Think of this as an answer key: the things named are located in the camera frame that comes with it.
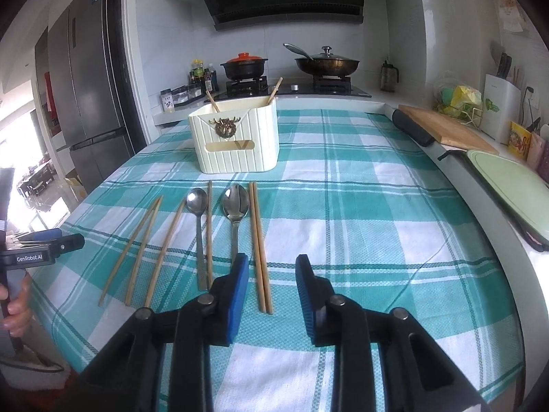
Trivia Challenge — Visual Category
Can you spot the green cutting board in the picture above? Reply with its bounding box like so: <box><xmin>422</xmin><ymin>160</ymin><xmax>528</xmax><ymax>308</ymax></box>
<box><xmin>467</xmin><ymin>149</ymin><xmax>549</xmax><ymax>250</ymax></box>

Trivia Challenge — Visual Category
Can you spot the black tray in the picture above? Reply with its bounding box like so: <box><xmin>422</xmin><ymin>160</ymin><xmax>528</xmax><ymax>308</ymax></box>
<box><xmin>437</xmin><ymin>148</ymin><xmax>547</xmax><ymax>253</ymax></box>

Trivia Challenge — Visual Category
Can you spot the black wok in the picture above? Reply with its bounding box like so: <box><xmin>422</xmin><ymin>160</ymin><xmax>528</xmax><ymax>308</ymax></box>
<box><xmin>283</xmin><ymin>43</ymin><xmax>361</xmax><ymax>77</ymax></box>

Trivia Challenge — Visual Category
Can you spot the yellow printed packet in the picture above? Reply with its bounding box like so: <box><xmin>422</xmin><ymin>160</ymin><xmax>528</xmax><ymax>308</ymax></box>
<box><xmin>508</xmin><ymin>121</ymin><xmax>533</xmax><ymax>157</ymax></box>

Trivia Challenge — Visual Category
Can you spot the wooden tray with items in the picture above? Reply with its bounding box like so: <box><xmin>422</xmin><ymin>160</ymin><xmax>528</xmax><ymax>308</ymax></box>
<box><xmin>398</xmin><ymin>104</ymin><xmax>500</xmax><ymax>156</ymax></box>

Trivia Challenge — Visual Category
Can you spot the cardboard box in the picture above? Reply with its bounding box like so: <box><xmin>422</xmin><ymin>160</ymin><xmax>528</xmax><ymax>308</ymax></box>
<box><xmin>60</xmin><ymin>176</ymin><xmax>89</xmax><ymax>207</ymax></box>

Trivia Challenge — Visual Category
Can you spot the clear seasoning box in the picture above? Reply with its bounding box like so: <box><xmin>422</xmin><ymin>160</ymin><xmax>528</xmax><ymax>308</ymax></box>
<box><xmin>172</xmin><ymin>85</ymin><xmax>203</xmax><ymax>107</ymax></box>

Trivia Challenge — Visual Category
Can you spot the teal white checked tablecloth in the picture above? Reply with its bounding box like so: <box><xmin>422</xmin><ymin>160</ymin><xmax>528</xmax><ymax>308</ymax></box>
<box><xmin>26</xmin><ymin>105</ymin><xmax>526</xmax><ymax>412</ymax></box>

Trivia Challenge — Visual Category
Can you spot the white knife block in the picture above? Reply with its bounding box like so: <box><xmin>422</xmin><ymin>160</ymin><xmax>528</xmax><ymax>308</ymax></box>
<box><xmin>484</xmin><ymin>73</ymin><xmax>522</xmax><ymax>144</ymax></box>

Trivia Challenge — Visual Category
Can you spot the paper wall calendar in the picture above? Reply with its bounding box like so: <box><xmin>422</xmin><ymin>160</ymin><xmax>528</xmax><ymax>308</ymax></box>
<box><xmin>495</xmin><ymin>0</ymin><xmax>528</xmax><ymax>33</ymax></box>

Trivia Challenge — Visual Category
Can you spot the steel spoon large bowl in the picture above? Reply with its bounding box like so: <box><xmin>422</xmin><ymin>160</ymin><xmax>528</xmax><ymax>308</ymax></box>
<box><xmin>221</xmin><ymin>183</ymin><xmax>251</xmax><ymax>267</ymax></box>

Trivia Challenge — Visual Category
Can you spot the cream ribbed utensil holder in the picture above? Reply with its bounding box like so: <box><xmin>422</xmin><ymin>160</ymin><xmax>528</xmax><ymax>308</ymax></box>
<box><xmin>189</xmin><ymin>96</ymin><xmax>280</xmax><ymax>174</ymax></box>

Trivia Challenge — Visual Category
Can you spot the steel spoon small bowl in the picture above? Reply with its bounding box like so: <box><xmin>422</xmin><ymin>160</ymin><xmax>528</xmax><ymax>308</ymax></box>
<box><xmin>186</xmin><ymin>187</ymin><xmax>209</xmax><ymax>291</ymax></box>

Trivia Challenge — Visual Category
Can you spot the dark wooden furniture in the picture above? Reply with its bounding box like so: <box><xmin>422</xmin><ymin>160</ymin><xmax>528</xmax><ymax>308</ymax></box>
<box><xmin>17</xmin><ymin>161</ymin><xmax>54</xmax><ymax>211</ymax></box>

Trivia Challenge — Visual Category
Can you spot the glass wok lid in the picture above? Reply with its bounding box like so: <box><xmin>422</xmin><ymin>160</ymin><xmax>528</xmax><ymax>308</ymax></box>
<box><xmin>306</xmin><ymin>46</ymin><xmax>350</xmax><ymax>61</ymax></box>

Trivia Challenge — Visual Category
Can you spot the grey steel refrigerator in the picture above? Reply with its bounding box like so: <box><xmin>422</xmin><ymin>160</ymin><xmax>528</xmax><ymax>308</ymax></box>
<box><xmin>34</xmin><ymin>0</ymin><xmax>138</xmax><ymax>194</ymax></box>

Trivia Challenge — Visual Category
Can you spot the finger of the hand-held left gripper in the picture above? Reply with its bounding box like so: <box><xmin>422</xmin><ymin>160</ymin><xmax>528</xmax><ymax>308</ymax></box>
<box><xmin>19</xmin><ymin>229</ymin><xmax>63</xmax><ymax>243</ymax></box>
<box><xmin>51</xmin><ymin>233</ymin><xmax>85</xmax><ymax>256</ymax></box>

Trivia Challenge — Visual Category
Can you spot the black pan on stove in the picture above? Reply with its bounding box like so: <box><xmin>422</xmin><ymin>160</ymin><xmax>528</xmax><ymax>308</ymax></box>
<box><xmin>220</xmin><ymin>52</ymin><xmax>269</xmax><ymax>81</ymax></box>

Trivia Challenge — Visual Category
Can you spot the dark glass kettle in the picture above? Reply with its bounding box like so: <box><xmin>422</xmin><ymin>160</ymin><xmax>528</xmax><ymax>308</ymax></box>
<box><xmin>379</xmin><ymin>60</ymin><xmax>400</xmax><ymax>93</ymax></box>

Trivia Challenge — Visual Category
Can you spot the black cylindrical roll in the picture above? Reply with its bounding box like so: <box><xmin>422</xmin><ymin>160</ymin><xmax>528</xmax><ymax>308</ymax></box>
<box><xmin>392</xmin><ymin>108</ymin><xmax>436</xmax><ymax>147</ymax></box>

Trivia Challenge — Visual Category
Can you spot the yellow green cloth bundle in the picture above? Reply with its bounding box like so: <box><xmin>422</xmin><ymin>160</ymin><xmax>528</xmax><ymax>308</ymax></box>
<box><xmin>437</xmin><ymin>83</ymin><xmax>483</xmax><ymax>116</ymax></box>

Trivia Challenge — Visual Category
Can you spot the person's left hand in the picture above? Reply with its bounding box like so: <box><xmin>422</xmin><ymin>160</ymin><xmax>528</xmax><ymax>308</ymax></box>
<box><xmin>0</xmin><ymin>271</ymin><xmax>34</xmax><ymax>332</ymax></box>

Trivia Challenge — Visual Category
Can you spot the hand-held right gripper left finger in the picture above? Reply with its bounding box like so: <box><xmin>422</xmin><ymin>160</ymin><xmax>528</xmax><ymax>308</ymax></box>
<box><xmin>73</xmin><ymin>253</ymin><xmax>250</xmax><ymax>412</ymax></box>

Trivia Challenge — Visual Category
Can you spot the pink container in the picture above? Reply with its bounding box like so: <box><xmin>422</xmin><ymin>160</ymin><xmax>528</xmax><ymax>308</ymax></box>
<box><xmin>527</xmin><ymin>131</ymin><xmax>549</xmax><ymax>172</ymax></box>

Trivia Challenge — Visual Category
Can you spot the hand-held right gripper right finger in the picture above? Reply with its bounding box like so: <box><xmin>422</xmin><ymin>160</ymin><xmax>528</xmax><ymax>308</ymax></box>
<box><xmin>295</xmin><ymin>254</ymin><xmax>492</xmax><ymax>412</ymax></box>

